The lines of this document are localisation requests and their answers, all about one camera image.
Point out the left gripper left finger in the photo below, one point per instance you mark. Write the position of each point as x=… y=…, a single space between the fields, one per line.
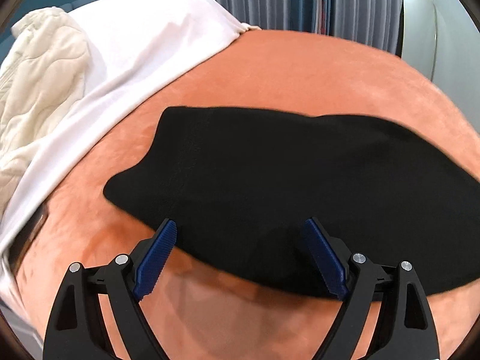
x=76 y=327

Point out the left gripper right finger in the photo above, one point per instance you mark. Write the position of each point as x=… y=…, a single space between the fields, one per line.
x=405 y=327

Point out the black pants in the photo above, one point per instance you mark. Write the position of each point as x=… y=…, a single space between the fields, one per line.
x=240 y=184

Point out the orange bed cover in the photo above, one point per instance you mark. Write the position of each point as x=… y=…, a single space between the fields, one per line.
x=198 y=312

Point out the cream quilted comforter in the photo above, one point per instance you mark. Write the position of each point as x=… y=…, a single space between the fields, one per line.
x=42 y=77

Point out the white sheet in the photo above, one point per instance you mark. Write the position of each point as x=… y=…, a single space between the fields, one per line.
x=136 y=48

